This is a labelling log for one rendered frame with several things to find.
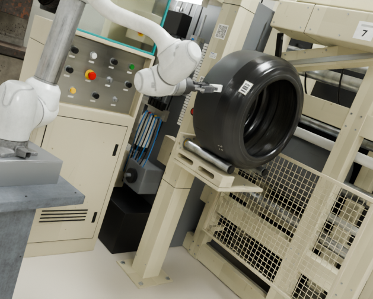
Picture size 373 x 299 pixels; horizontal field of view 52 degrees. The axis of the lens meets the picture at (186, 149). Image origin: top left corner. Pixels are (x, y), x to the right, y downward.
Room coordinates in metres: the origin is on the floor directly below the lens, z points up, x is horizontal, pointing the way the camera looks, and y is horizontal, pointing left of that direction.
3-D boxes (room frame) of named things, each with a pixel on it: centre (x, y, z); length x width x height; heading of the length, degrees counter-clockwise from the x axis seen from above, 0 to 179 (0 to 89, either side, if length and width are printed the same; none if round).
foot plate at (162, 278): (2.16, -0.01, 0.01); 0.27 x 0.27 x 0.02; 45
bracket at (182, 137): (2.12, -0.08, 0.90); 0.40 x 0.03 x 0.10; 135
